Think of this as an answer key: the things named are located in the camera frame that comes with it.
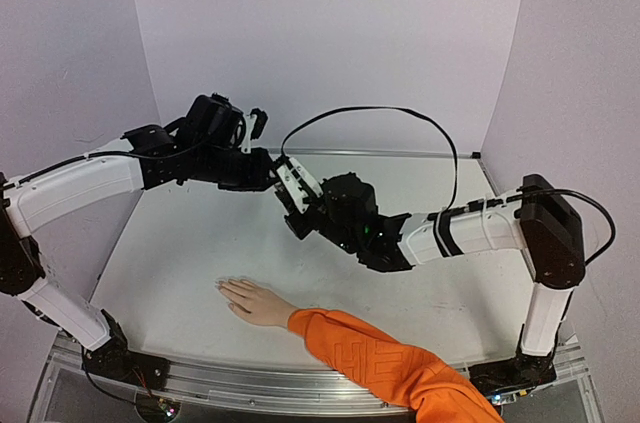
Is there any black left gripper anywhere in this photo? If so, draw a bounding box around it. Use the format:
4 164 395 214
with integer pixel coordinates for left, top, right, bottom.
195 145 286 195

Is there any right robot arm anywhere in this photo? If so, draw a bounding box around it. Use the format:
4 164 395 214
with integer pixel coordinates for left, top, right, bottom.
275 168 586 357

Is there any orange sleeve forearm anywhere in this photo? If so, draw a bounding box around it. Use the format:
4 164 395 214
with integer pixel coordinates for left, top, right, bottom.
288 309 502 422

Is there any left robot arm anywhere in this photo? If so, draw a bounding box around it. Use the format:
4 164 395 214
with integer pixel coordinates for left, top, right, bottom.
1 94 271 380

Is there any mannequin hand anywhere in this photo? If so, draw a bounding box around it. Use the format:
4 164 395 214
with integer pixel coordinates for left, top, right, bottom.
217 279 299 329

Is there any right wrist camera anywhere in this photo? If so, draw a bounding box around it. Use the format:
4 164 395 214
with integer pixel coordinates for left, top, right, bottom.
273 155 323 212

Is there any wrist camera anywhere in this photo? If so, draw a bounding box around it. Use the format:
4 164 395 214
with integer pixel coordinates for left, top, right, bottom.
273 155 323 212
241 108 268 154

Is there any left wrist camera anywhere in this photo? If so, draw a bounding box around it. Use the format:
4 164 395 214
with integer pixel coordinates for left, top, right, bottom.
241 108 268 154

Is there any aluminium table rail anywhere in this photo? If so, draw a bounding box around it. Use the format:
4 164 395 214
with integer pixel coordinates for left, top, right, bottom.
284 148 482 160

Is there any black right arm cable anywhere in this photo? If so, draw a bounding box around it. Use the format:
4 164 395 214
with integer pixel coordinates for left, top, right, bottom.
280 105 460 214

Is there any front aluminium frame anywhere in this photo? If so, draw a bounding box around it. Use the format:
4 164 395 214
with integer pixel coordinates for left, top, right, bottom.
28 337 604 422

